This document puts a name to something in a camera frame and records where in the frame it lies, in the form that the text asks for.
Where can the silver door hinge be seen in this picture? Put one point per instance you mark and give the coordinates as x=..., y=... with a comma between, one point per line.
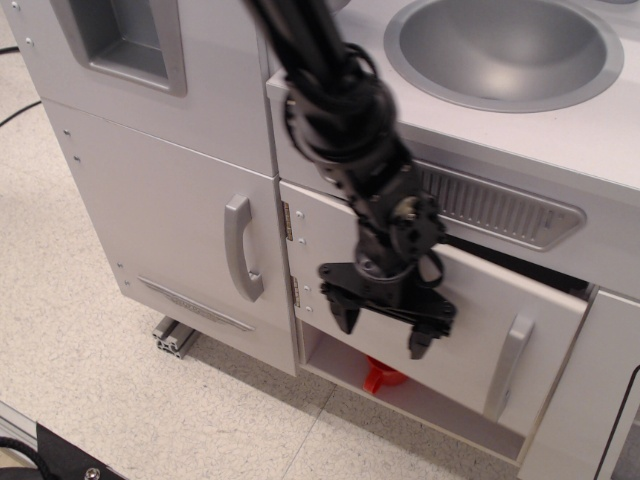
x=295, y=291
x=287, y=221

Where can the silver upper door hinge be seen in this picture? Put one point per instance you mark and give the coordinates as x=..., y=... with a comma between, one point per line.
x=287, y=221

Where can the grey cabinet door handle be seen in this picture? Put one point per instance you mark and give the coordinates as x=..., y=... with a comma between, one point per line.
x=511, y=352

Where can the black mounting plate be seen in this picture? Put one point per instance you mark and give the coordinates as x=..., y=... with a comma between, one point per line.
x=67, y=461

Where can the aluminium extrusion bar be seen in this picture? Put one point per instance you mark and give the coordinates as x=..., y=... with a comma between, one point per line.
x=174, y=338

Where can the silver lower door hinge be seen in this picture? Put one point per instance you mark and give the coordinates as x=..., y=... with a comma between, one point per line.
x=295, y=291

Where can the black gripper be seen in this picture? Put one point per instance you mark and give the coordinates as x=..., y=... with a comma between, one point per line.
x=406, y=297

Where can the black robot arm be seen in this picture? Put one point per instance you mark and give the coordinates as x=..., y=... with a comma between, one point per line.
x=341, y=117

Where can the white toy kitchen cabinet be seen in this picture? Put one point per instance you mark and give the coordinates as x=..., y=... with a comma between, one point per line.
x=553, y=196

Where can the silver winged fridge emblem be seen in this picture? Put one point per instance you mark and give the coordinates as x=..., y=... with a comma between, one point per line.
x=194, y=306

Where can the grey fridge door handle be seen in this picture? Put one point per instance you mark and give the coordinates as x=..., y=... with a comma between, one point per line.
x=237, y=218

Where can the silver round sink basin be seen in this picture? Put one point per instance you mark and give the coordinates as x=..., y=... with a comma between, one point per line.
x=504, y=56

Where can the red plastic cup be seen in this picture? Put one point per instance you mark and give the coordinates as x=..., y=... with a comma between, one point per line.
x=379, y=375

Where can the white toy fridge unit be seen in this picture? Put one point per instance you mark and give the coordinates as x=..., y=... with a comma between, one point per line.
x=160, y=110

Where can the white cabinet door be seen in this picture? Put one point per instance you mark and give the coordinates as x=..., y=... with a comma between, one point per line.
x=481, y=335

